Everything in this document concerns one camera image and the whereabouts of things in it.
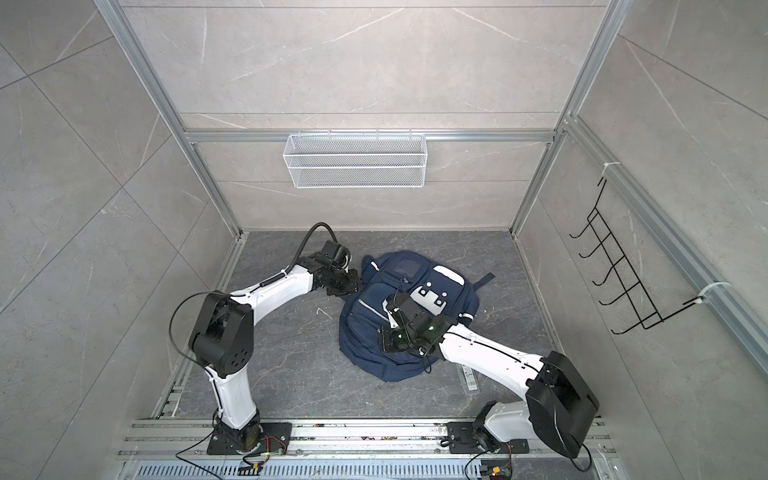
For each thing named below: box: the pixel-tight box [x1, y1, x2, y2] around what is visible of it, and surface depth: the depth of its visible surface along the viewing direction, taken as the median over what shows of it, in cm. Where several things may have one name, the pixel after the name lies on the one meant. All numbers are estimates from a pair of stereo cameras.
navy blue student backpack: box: [339, 251, 496, 382], surface depth 91 cm
